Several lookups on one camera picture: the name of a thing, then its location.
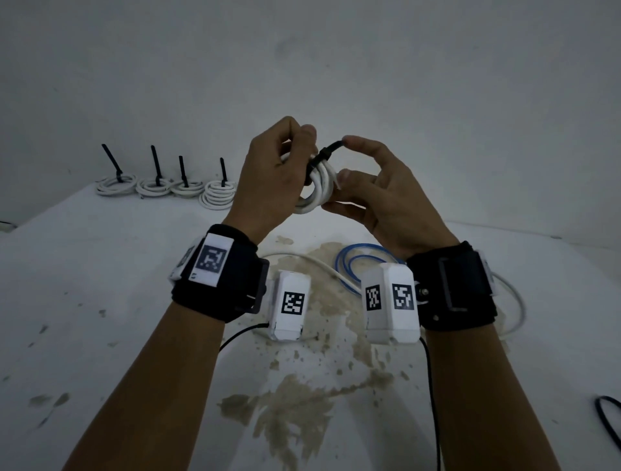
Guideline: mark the white checkered marker tag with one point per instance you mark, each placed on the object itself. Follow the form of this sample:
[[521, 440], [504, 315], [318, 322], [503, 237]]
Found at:
[[486, 271], [209, 259]]

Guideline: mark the person's right forearm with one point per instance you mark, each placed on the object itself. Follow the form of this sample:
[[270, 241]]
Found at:
[[485, 403]]

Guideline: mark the person's left hand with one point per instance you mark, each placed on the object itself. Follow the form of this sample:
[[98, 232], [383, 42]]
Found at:
[[267, 184]]

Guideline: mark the black cable ties bunch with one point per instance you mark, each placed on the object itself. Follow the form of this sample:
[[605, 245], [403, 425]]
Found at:
[[601, 422]]

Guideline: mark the white power adapter box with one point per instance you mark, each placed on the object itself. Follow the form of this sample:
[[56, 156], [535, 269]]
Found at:
[[7, 225]]

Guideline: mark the person's left forearm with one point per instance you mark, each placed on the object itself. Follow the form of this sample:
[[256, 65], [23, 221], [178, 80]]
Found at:
[[145, 393]]

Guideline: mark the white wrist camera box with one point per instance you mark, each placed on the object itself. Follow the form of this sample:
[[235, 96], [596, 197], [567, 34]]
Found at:
[[388, 325], [288, 330]]

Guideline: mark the person's right hand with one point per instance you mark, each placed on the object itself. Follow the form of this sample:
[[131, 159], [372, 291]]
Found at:
[[402, 208]]

